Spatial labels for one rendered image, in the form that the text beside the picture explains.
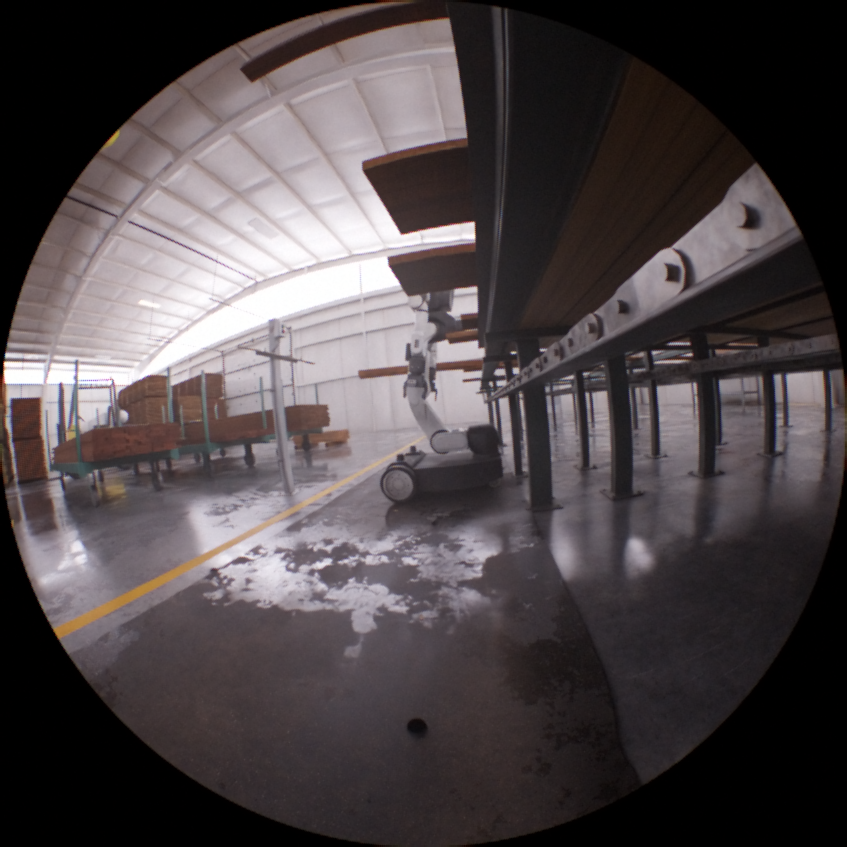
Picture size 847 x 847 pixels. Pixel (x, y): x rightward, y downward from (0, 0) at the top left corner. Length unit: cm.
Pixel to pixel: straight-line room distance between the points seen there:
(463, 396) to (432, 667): 967
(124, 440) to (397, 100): 719
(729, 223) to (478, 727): 57
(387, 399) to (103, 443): 927
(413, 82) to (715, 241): 703
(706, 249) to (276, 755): 67
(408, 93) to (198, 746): 765
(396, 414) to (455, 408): 210
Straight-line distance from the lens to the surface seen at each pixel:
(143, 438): 294
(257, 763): 56
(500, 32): 34
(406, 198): 57
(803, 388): 692
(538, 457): 129
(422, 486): 158
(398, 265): 78
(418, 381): 152
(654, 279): 20
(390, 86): 716
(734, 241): 16
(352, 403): 1101
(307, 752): 54
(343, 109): 754
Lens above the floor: 47
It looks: 2 degrees down
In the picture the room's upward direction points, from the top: 6 degrees counter-clockwise
